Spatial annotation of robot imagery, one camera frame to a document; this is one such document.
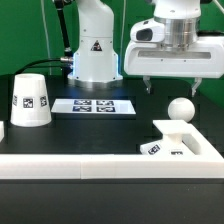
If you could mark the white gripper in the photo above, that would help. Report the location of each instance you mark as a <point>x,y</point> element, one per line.
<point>202,59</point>

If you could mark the white lamp bulb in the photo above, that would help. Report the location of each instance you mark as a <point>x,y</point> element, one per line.
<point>181,109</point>

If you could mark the white lamp base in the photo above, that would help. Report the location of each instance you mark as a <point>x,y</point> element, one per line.
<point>171,143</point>

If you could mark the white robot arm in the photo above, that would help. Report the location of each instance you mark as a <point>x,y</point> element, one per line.
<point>165,45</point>

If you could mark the white lamp shade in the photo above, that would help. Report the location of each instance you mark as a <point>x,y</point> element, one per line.
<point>30,104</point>

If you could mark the white marker sheet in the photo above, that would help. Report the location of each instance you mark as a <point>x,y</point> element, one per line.
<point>93,106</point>

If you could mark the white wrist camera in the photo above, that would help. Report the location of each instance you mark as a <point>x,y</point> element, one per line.
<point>148,31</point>

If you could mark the white fence wall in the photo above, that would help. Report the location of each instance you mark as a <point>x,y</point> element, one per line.
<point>205,163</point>

